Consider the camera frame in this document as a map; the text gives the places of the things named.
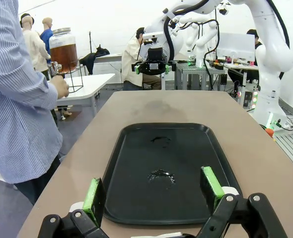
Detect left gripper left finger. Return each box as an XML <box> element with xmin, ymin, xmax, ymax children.
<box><xmin>38</xmin><ymin>177</ymin><xmax>112</xmax><ymax>238</ymax></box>

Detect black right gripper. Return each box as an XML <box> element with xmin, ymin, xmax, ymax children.
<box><xmin>132</xmin><ymin>48</ymin><xmax>176</xmax><ymax>75</ymax></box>

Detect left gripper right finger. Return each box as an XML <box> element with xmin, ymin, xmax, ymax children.
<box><xmin>196</xmin><ymin>166</ymin><xmax>289</xmax><ymax>238</ymax></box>

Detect person's right forearm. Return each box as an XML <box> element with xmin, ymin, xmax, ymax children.
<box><xmin>19</xmin><ymin>49</ymin><xmax>60</xmax><ymax>111</ymax></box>

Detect person's right hand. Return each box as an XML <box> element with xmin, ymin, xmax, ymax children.
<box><xmin>48</xmin><ymin>74</ymin><xmax>71</xmax><ymax>100</ymax></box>

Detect seated person cream jacket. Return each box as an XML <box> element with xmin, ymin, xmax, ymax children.
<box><xmin>121</xmin><ymin>27</ymin><xmax>162</xmax><ymax>91</ymax></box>

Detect white background table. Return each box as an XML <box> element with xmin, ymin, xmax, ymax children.
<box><xmin>79</xmin><ymin>53</ymin><xmax>124</xmax><ymax>75</ymax></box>

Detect black plastic serving tray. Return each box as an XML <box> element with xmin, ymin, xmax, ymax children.
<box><xmin>102</xmin><ymin>122</ymin><xmax>243</xmax><ymax>226</ymax></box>

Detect white background robot arms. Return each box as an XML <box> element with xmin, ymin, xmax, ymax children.
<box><xmin>178</xmin><ymin>13</ymin><xmax>220</xmax><ymax>69</ymax></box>

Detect black jacket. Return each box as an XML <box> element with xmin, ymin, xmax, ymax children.
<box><xmin>79</xmin><ymin>44</ymin><xmax>111</xmax><ymax>75</ymax></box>

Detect white side table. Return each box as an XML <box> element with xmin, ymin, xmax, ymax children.
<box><xmin>56</xmin><ymin>73</ymin><xmax>116</xmax><ymax>117</ymax></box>

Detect white monitor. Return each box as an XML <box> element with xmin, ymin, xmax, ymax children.
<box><xmin>216</xmin><ymin>32</ymin><xmax>256</xmax><ymax>60</ymax></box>

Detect glass tea dispenser jar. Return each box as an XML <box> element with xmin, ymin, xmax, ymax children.
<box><xmin>48</xmin><ymin>27</ymin><xmax>79</xmax><ymax>75</ymax></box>

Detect computer with coloured lights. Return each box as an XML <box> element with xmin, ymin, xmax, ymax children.
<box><xmin>237</xmin><ymin>81</ymin><xmax>259</xmax><ymax>110</ymax></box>

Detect seated person black hair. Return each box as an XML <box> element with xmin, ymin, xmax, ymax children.
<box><xmin>227</xmin><ymin>29</ymin><xmax>264</xmax><ymax>85</ymax></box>

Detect person in striped shirt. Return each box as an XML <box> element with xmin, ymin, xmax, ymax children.
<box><xmin>0</xmin><ymin>0</ymin><xmax>64</xmax><ymax>205</ymax></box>

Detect mannequin blue shirt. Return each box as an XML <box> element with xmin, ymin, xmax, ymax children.
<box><xmin>39</xmin><ymin>17</ymin><xmax>54</xmax><ymax>65</ymax></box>

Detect mannequin cream shirt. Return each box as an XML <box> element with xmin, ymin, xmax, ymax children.
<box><xmin>19</xmin><ymin>13</ymin><xmax>52</xmax><ymax>75</ymax></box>

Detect aluminium frame table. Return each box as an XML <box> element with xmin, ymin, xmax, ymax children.
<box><xmin>175</xmin><ymin>60</ymin><xmax>228</xmax><ymax>91</ymax></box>

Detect black wire dispenser stand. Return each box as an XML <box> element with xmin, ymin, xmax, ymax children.
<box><xmin>62</xmin><ymin>60</ymin><xmax>84</xmax><ymax>94</ymax></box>

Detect aluminium base plate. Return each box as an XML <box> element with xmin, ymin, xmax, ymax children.
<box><xmin>273</xmin><ymin>116</ymin><xmax>293</xmax><ymax>179</ymax></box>

